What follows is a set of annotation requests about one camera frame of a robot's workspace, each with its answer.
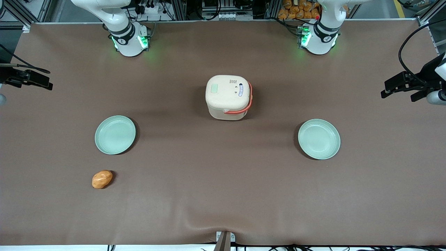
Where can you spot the grey metal table clamp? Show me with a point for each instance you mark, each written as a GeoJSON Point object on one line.
{"type": "Point", "coordinates": [223, 240]}

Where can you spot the pale green round plate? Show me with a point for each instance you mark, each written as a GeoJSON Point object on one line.
{"type": "Point", "coordinates": [319, 139]}
{"type": "Point", "coordinates": [115, 135]}

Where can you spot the white terminal strip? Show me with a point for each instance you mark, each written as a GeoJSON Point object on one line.
{"type": "Point", "coordinates": [235, 16]}

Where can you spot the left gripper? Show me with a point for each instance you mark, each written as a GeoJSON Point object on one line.
{"type": "Point", "coordinates": [427, 74]}

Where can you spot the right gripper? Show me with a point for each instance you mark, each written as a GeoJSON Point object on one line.
{"type": "Point", "coordinates": [6, 76]}

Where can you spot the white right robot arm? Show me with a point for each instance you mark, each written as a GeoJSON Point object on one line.
{"type": "Point", "coordinates": [129, 42]}

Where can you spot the orange-brown bread roll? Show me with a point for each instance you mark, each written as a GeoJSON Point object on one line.
{"type": "Point", "coordinates": [102, 179]}

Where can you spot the bag of orange snacks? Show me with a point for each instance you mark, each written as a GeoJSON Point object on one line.
{"type": "Point", "coordinates": [296, 10]}

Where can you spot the white power strip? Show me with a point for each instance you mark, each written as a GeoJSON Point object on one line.
{"type": "Point", "coordinates": [150, 8]}

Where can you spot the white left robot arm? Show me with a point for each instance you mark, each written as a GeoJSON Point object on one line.
{"type": "Point", "coordinates": [320, 38]}

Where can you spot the aluminium frame strut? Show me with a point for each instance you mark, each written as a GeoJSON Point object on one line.
{"type": "Point", "coordinates": [24, 15]}
{"type": "Point", "coordinates": [430, 12]}

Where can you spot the brown table cover mat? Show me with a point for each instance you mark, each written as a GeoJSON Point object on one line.
{"type": "Point", "coordinates": [223, 191]}

